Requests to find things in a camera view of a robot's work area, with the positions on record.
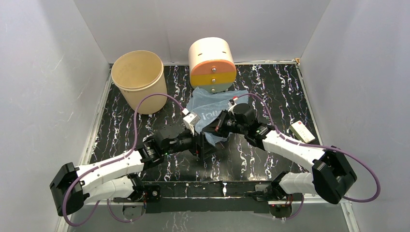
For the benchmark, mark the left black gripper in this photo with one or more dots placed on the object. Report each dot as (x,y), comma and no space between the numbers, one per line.
(206,149)

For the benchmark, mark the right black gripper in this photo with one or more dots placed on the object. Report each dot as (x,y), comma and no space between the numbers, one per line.
(217,126)

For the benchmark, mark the light blue plastic bag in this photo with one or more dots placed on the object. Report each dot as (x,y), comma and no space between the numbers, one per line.
(208,106)

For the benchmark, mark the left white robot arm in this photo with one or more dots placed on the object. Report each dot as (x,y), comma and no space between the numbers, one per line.
(74,186)

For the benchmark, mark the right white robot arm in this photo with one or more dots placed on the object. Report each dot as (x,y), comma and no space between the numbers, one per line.
(328,175)

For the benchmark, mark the beige round trash bin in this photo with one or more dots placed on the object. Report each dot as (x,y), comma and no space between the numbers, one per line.
(139,75)

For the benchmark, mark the round cream drawer cabinet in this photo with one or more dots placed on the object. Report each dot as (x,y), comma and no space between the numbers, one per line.
(211,65)

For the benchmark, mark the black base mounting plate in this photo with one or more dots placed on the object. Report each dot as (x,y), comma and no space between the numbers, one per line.
(213,196)

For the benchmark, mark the small cream cardboard box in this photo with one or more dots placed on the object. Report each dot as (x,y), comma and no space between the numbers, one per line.
(301,132)

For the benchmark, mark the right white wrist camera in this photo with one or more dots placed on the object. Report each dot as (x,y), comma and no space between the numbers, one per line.
(232,103)

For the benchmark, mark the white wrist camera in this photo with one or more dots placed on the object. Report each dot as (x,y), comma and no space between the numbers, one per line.
(232,103)
(190,120)

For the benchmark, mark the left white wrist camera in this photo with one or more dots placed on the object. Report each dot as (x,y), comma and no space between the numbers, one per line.
(190,120)

